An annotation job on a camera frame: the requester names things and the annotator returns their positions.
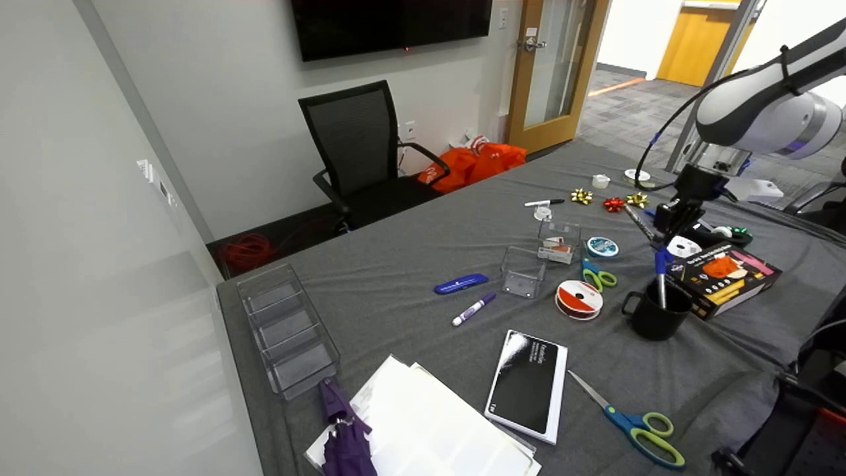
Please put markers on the white crumpled paper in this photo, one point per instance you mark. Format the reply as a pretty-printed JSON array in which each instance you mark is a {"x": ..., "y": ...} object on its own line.
[{"x": 759, "y": 191}]

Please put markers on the orange plastic bag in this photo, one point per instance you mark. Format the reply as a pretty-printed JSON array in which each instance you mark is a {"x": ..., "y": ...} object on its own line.
[{"x": 472, "y": 165}]

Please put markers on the large green blue scissors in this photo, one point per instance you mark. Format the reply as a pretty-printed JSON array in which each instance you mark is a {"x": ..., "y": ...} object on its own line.
[{"x": 650, "y": 436}]

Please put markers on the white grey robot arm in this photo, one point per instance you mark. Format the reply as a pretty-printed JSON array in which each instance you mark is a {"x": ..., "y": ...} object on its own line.
[{"x": 758, "y": 116}]

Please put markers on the green gift bow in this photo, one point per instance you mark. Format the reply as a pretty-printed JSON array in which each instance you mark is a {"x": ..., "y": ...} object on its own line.
[{"x": 741, "y": 236}]

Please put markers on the purple gloves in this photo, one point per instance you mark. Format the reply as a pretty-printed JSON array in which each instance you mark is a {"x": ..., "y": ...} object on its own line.
[{"x": 346, "y": 440}]

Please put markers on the black cap white marker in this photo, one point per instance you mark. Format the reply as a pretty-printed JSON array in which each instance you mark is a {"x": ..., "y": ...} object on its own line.
[{"x": 544, "y": 203}]

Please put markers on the grey tablecloth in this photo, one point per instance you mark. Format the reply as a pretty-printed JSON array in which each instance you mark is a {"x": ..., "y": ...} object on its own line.
[{"x": 413, "y": 254}]

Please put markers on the black mug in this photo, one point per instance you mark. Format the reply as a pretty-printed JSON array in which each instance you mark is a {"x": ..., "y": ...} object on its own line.
[{"x": 655, "y": 318}]

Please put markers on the blue cap white marker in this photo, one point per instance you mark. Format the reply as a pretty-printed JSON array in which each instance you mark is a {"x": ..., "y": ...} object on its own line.
[{"x": 663, "y": 261}]

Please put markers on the clear plastic organizer tray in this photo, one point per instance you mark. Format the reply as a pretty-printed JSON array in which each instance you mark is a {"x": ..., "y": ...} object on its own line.
[{"x": 289, "y": 332}]

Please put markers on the white paper stack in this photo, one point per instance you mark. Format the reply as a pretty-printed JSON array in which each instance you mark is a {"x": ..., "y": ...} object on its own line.
[{"x": 432, "y": 425}]

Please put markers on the yellow wooden door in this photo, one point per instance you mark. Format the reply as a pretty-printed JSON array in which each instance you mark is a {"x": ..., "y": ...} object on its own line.
[{"x": 697, "y": 44}]

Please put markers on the black wall television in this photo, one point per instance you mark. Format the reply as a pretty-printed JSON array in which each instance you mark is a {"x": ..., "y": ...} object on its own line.
[{"x": 393, "y": 24}]

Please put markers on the flat black white box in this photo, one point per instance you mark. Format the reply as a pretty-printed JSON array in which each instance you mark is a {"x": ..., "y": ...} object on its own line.
[{"x": 528, "y": 385}]

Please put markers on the black tape dispenser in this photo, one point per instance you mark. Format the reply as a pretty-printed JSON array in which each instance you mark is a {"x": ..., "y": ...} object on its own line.
[{"x": 714, "y": 233}]

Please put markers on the black nitrile glove box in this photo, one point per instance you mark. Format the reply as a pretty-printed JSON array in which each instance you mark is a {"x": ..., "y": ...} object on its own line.
[{"x": 729, "y": 282}]

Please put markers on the white wall bracket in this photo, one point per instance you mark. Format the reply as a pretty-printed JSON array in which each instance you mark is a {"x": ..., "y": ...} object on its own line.
[{"x": 155, "y": 179}]

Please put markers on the red gift bow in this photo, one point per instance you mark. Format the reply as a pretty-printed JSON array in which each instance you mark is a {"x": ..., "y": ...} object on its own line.
[{"x": 614, "y": 204}]

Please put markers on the small green blue scissors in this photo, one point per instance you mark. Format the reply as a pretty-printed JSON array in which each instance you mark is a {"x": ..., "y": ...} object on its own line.
[{"x": 599, "y": 278}]

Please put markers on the white spool gold ribbon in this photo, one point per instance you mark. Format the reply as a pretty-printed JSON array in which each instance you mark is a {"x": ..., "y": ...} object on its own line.
[{"x": 687, "y": 249}]

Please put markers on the black mesh office chair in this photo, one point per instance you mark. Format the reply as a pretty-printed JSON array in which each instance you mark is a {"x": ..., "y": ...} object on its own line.
[{"x": 357, "y": 142}]

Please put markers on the black frame stand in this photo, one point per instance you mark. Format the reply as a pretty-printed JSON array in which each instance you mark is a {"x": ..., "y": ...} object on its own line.
[{"x": 795, "y": 425}]

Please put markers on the small clear round lid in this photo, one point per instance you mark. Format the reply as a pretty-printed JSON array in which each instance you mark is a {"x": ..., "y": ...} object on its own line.
[{"x": 544, "y": 215}]

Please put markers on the red ribbon spool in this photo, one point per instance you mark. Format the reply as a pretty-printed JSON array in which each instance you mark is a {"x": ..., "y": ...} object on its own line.
[{"x": 581, "y": 299}]

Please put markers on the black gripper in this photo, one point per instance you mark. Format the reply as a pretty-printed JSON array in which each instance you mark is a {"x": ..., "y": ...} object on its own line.
[{"x": 689, "y": 212}]

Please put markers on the purple cap white marker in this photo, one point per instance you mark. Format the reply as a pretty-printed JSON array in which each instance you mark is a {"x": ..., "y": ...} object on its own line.
[{"x": 475, "y": 311}]

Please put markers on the clear acrylic box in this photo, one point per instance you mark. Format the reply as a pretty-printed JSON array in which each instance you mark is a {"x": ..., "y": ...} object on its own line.
[
  {"x": 560, "y": 244},
  {"x": 525, "y": 273}
]

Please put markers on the gold gift bow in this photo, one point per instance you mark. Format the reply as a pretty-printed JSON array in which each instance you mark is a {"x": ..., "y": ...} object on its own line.
[
  {"x": 636, "y": 199},
  {"x": 581, "y": 198}
]

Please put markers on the wooden door with glass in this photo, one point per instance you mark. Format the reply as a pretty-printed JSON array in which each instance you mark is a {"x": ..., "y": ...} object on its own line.
[{"x": 556, "y": 71}]

